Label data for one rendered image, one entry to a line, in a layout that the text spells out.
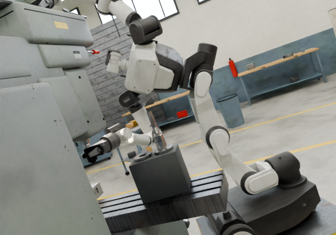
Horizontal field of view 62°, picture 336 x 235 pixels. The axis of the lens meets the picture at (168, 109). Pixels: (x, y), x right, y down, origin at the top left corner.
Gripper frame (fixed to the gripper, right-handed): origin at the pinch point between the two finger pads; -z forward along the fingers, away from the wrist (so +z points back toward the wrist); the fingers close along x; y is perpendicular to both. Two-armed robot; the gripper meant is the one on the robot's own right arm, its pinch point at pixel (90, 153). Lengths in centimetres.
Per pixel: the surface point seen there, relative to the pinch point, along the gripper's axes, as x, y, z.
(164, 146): 35.9, 6.6, 9.0
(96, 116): 9.4, -15.5, 3.8
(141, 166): 26.7, 10.8, 0.6
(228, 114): -107, 96, 457
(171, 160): 39.0, 12.4, 5.9
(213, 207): 53, 33, 2
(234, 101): -89, 73, 465
